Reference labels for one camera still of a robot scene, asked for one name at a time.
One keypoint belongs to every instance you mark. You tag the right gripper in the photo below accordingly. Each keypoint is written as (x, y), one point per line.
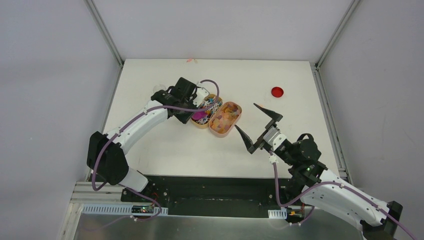
(250, 147)

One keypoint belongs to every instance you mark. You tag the magenta plastic scoop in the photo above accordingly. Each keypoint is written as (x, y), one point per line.
(199, 116)

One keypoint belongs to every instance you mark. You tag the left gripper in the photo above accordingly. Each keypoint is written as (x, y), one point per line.
(185, 116)

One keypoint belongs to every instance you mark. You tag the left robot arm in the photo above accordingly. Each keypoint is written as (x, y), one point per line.
(107, 151)

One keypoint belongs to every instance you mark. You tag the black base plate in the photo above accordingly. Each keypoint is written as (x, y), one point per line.
(213, 196)

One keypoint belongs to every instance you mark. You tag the tray of lollipop candies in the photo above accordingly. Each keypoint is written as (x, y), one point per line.
(213, 104)

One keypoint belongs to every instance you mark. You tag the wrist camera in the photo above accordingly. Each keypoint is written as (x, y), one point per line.
(274, 138)
(201, 94)

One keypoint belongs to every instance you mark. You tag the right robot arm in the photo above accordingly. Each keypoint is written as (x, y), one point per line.
(300, 176)

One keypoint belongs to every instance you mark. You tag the clear plastic jar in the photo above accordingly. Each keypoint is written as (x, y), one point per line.
(159, 87)

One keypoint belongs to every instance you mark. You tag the red jar lid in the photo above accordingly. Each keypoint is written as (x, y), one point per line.
(277, 92)

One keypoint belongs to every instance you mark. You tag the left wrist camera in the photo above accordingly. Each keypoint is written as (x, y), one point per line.
(201, 94)

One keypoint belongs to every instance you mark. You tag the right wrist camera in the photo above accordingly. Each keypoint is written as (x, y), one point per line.
(274, 138)

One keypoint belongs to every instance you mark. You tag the tray of popsicle candies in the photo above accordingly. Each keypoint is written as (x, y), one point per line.
(223, 121)

